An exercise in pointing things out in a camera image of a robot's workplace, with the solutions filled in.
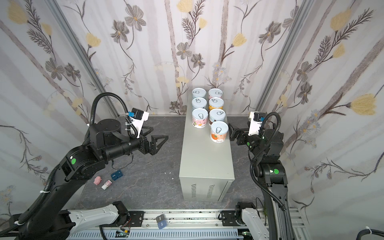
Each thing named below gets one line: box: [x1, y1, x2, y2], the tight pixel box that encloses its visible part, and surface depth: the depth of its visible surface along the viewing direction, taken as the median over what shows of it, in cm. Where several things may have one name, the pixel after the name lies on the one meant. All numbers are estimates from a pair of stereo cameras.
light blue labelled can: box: [192, 87, 207, 100], surface depth 78 cm
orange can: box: [210, 120, 229, 143], surface depth 63 cm
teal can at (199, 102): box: [191, 97, 208, 110], surface depth 73 cm
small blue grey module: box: [156, 214, 167, 230], surface depth 73 cm
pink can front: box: [191, 107, 209, 129], surface depth 68 cm
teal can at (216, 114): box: [209, 108, 226, 124], surface depth 68 cm
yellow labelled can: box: [208, 97, 225, 111], surface depth 73 cm
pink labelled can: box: [208, 88, 223, 100], surface depth 78 cm
